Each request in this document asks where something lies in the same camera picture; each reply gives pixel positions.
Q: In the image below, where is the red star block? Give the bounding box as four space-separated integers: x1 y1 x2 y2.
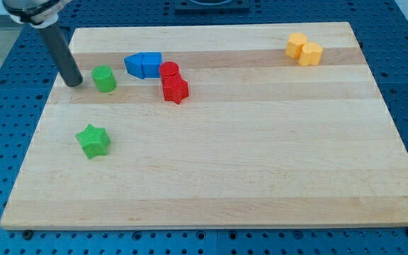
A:
162 76 189 104

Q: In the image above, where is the blue triangular prism block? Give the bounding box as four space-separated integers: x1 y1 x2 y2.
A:
124 52 145 79

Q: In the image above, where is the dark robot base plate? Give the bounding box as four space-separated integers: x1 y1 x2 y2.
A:
174 0 251 14

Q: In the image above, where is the wooden board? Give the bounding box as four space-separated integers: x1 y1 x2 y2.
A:
0 22 408 230

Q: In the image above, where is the red cylinder block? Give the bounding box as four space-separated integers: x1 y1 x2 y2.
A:
159 61 180 84

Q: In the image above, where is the green cylinder block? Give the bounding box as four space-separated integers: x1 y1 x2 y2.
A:
91 65 117 93

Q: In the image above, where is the yellow heart block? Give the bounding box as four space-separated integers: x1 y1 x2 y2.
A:
298 42 324 67

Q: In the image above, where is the green star block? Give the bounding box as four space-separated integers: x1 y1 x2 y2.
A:
75 124 111 159

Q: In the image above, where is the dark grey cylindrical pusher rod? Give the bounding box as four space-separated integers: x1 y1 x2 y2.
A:
38 23 83 87

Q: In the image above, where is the blue cube block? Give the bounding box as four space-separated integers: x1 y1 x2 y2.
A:
141 52 162 78

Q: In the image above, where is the yellow hexagon block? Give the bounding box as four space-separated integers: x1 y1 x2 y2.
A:
285 33 307 59

